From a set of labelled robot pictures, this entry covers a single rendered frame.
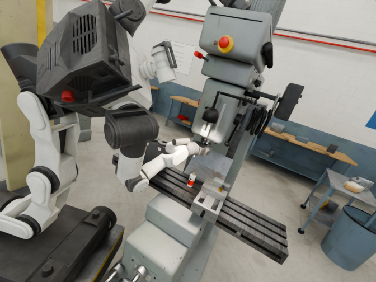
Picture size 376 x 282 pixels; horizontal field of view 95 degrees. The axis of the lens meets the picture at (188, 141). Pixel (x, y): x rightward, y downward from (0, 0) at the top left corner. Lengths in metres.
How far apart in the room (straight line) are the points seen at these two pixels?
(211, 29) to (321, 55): 4.61
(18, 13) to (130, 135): 1.72
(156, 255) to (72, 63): 0.92
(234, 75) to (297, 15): 4.68
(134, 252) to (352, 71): 5.25
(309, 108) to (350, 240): 3.18
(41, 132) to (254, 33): 0.90
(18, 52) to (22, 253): 0.96
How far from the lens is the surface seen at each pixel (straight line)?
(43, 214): 1.19
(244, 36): 0.79
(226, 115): 0.91
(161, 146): 1.20
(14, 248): 1.38
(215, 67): 0.90
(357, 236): 2.91
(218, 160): 1.45
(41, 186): 0.99
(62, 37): 0.67
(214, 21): 0.84
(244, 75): 0.86
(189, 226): 1.08
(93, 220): 1.36
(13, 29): 2.11
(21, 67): 0.88
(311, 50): 5.32
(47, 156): 0.95
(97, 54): 0.52
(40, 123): 0.86
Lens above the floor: 1.62
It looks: 21 degrees down
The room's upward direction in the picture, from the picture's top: 16 degrees clockwise
